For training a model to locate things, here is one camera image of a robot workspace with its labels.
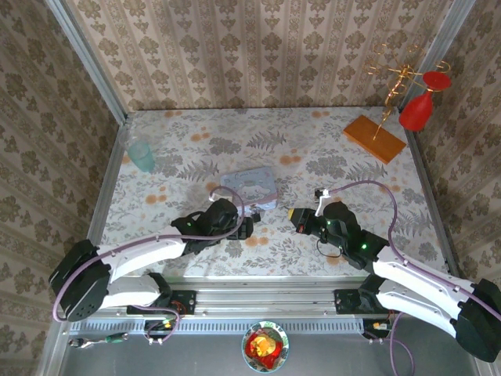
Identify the green translucent tumbler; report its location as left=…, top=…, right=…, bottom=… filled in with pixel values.
left=128, top=139, right=156, bottom=174

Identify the yellow candy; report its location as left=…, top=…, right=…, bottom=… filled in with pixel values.
left=252, top=336, right=275, bottom=354

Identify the red foil candy wrapper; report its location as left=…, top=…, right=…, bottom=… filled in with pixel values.
left=245, top=330, right=283, bottom=360

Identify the patterned ceramic bowl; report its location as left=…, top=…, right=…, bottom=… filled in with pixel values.
left=241, top=320, right=291, bottom=372

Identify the red wine glass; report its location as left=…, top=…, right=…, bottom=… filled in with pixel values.
left=398, top=70, right=452, bottom=132

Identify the thin black wire loop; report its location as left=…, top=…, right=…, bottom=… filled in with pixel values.
left=316, top=240, right=342, bottom=260

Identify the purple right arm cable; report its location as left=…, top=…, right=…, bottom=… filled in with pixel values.
left=328, top=179, right=495, bottom=376

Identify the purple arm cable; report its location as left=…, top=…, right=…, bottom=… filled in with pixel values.
left=52, top=186, right=246, bottom=345
left=328, top=179, right=495, bottom=376

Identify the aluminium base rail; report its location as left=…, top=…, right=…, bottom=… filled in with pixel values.
left=97, top=276, right=392, bottom=319

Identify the slotted aluminium cable duct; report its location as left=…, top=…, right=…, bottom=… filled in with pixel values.
left=70, top=319, right=365, bottom=334

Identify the gold wire rack wooden base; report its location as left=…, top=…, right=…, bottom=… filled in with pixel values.
left=342, top=42, right=451, bottom=165

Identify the green handled screwdriver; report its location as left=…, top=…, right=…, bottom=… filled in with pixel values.
left=68, top=332, right=129, bottom=349

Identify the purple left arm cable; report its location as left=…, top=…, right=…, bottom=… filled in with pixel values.
left=52, top=186, right=246, bottom=345

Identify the aluminium frame post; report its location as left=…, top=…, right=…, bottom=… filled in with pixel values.
left=398, top=0, right=477, bottom=109
left=45, top=0, right=129, bottom=125

